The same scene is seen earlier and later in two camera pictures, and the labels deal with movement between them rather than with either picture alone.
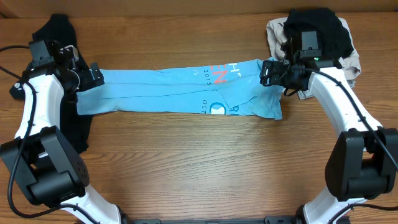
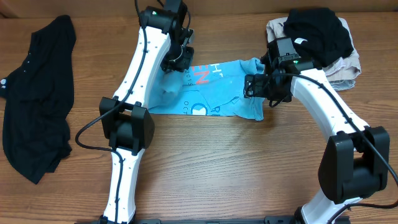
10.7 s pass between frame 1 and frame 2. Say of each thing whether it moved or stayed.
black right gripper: moved
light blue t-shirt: moved
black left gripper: moved
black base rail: stayed
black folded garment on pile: stayed
